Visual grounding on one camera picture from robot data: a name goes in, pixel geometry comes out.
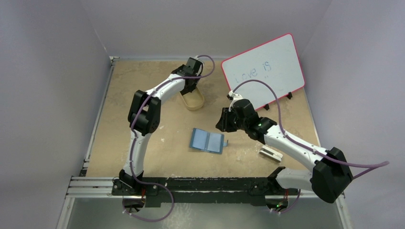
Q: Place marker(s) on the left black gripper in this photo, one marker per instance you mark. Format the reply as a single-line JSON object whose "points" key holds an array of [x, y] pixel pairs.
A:
{"points": [[189, 89]]}

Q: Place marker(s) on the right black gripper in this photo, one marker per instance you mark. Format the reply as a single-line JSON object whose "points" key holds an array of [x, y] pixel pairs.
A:
{"points": [[227, 119]]}

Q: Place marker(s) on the tan oval tray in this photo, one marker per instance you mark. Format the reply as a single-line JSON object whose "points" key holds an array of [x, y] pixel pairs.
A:
{"points": [[193, 100]]}

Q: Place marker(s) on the blue card holder wallet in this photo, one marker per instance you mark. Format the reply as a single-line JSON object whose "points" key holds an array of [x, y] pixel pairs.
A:
{"points": [[207, 141]]}

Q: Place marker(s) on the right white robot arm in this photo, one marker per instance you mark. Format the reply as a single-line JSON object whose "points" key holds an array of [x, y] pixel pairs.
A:
{"points": [[326, 173]]}

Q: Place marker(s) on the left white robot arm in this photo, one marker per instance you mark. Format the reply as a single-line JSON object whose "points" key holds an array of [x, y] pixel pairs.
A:
{"points": [[144, 117]]}

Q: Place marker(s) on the white black eraser block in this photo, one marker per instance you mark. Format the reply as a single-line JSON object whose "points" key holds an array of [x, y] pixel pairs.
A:
{"points": [[270, 153]]}

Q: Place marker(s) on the pink framed whiteboard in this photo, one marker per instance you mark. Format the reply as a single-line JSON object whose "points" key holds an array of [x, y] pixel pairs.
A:
{"points": [[267, 72]]}

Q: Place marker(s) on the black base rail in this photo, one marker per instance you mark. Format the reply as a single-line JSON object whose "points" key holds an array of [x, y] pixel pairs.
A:
{"points": [[256, 191]]}

